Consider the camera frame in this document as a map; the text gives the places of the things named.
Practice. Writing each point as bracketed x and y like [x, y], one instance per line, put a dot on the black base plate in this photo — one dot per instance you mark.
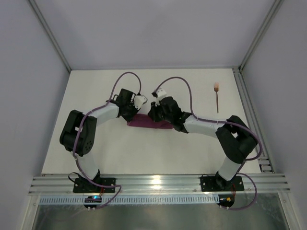
[208, 183]
[82, 185]

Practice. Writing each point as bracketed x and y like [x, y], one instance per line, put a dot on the aluminium rail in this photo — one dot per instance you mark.
[264, 159]
[154, 184]

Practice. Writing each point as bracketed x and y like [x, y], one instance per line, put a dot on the right corner frame post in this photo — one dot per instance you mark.
[268, 19]

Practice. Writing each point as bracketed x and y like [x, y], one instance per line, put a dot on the corner frame post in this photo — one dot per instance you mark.
[268, 19]
[38, 13]

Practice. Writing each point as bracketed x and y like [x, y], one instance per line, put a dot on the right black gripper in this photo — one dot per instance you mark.
[155, 113]

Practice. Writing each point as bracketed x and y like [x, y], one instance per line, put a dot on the aluminium front rail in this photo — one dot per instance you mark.
[154, 184]

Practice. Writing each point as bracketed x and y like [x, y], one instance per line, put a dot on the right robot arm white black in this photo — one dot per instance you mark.
[236, 139]

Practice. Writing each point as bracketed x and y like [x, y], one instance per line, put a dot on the slotted grey cable duct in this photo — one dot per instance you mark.
[132, 199]

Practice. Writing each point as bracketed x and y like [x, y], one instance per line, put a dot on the right controller board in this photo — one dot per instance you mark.
[225, 202]

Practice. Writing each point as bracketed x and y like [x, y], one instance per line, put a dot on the purple cloth napkin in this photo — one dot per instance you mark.
[144, 121]

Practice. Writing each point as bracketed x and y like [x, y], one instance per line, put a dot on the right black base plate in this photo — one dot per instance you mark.
[208, 183]

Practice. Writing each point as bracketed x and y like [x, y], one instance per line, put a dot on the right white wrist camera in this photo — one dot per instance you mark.
[159, 94]

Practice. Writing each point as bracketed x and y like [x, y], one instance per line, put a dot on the right side aluminium rail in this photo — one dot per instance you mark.
[264, 159]

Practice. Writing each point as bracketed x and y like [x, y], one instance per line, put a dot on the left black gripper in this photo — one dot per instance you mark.
[131, 112]

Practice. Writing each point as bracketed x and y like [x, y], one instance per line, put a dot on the controller board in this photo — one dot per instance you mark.
[225, 202]
[92, 201]

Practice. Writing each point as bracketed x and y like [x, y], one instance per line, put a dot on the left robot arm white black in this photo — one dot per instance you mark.
[79, 130]

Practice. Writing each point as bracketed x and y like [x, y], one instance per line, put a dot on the left corner frame post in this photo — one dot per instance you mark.
[38, 13]

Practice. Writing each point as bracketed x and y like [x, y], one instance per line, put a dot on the left controller board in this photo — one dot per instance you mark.
[92, 201]

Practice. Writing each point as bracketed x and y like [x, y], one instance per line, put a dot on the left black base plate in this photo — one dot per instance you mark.
[82, 185]

